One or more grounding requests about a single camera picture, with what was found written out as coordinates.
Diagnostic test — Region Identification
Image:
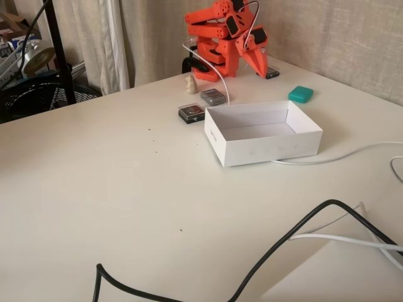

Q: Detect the brown cardboard box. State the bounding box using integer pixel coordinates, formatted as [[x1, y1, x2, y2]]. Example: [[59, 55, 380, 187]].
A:
[[0, 11, 41, 34]]

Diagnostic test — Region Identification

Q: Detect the black thick cable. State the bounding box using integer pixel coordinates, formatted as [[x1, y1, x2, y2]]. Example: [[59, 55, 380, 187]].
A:
[[93, 199, 403, 302]]

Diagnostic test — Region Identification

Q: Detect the silver desk lamp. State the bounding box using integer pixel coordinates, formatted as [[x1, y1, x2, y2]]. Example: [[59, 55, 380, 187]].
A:
[[15, 39, 56, 78]]

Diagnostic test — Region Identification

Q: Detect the thin servo wire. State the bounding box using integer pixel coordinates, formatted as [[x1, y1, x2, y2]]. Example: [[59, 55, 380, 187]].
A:
[[234, 0, 264, 69]]

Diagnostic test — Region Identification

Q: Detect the orange gripper black servo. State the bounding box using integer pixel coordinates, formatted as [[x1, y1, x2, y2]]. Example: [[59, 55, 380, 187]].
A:
[[235, 26, 270, 78]]

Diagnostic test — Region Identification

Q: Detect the black square coin case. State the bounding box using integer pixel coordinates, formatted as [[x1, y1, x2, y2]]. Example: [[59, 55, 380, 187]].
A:
[[178, 103, 206, 125]]

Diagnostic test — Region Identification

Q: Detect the white cable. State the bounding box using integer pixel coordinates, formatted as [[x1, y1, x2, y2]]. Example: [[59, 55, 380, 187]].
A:
[[181, 39, 403, 165], [288, 233, 403, 271]]

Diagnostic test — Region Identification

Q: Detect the white cardboard bin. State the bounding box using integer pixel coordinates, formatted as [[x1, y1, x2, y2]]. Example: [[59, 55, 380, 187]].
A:
[[203, 100, 324, 167]]

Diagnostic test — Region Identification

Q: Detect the grey plastic case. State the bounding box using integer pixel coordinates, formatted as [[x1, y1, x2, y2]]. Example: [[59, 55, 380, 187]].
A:
[[200, 88, 228, 106]]

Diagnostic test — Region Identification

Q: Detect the green cube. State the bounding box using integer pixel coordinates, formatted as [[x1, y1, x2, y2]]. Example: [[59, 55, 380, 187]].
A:
[[288, 85, 314, 104]]

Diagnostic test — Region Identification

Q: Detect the white sheer curtain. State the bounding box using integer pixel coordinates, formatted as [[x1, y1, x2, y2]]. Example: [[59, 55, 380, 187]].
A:
[[97, 0, 136, 95]]

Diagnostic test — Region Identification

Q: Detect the black table clamp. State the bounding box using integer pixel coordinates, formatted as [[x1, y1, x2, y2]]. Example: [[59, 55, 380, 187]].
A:
[[181, 56, 210, 75]]

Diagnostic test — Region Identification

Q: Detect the beige small figurine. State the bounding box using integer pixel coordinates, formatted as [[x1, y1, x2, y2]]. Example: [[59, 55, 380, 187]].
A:
[[184, 74, 198, 95]]

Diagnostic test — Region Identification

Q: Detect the black pole stand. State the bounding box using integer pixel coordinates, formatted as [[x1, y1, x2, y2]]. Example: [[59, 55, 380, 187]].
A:
[[43, 0, 77, 104]]

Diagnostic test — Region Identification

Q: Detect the white blue printed box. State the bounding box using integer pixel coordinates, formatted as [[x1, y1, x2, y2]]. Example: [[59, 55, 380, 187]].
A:
[[0, 33, 43, 59]]

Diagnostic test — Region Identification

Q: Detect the black thin cord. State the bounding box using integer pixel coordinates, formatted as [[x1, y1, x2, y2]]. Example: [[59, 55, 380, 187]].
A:
[[20, 0, 53, 78]]

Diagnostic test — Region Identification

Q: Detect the black fan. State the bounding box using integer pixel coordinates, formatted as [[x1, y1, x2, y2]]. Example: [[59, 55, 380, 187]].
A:
[[0, 74, 103, 123]]

